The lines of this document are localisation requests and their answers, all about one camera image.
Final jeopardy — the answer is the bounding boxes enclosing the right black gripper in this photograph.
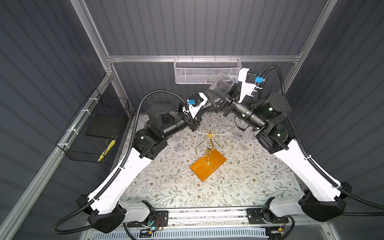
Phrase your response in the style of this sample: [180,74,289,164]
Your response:
[206,80,264,133]

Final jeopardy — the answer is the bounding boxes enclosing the clear flute glass front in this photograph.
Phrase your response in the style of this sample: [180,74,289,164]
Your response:
[209,73,234,94]

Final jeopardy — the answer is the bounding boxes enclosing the clear flute glass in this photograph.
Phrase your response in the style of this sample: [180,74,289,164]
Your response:
[174,144,185,152]
[237,144,248,153]
[209,73,234,94]

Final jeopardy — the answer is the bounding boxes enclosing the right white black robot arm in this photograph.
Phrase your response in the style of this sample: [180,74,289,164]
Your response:
[203,90,352,223]

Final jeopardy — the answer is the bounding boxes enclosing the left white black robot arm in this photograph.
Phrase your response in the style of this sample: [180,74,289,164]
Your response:
[78,98,206,233]

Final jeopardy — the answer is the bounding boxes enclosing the orange wooden rack base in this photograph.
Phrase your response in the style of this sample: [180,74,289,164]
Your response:
[190,150,227,182]

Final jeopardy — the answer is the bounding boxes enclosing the items in white basket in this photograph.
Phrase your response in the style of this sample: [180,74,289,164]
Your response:
[195,76,215,84]

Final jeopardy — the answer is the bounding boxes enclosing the floral table mat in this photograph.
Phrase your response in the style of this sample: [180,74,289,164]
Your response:
[120,114,300,208]

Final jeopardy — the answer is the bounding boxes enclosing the yellow black striped tool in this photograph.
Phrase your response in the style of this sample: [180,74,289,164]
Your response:
[98,140,116,163]

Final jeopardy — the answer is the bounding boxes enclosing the black pad in basket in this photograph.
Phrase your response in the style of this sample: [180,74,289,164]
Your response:
[86,114,120,139]

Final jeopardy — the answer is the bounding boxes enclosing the gold wire glass rack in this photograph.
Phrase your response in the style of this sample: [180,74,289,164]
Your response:
[182,113,237,158]

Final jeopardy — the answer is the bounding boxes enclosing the left black corrugated cable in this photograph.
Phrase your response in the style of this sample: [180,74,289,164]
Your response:
[50,89,193,235]

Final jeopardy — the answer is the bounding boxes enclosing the black corrugated cable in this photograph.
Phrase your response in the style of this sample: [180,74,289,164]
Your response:
[250,65,384,217]
[50,89,193,235]

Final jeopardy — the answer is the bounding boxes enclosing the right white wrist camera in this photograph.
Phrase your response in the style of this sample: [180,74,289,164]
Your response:
[238,68,265,103]

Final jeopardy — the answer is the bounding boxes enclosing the white mesh wall basket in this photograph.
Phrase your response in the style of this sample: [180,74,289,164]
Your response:
[173,58,242,85]

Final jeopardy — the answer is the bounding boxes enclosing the black wire wall basket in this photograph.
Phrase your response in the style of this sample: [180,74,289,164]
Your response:
[56,89,130,164]

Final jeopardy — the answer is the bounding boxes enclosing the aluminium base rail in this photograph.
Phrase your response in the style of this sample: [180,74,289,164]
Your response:
[80,207,340,240]

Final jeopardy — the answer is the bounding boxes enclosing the right black corrugated cable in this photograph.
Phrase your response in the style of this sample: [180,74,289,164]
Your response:
[250,65,384,217]

